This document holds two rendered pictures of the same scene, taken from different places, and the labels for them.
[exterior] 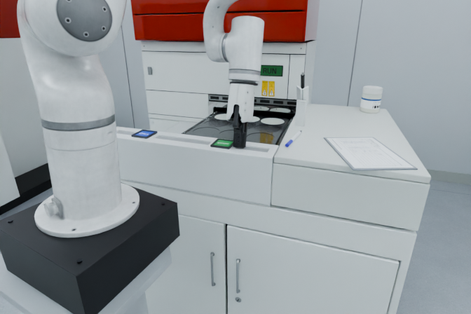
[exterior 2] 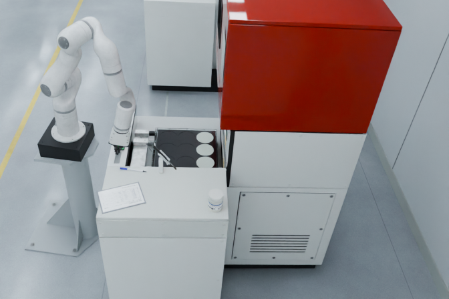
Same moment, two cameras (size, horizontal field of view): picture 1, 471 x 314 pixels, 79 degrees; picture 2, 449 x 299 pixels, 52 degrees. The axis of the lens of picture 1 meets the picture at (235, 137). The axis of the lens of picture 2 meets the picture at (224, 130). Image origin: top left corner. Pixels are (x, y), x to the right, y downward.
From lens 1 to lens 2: 2.41 m
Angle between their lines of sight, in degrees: 59
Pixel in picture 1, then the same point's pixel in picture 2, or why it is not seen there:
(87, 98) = (56, 105)
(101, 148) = (60, 119)
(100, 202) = (61, 132)
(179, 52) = not seen: hidden behind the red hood
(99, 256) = (45, 144)
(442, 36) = not seen: outside the picture
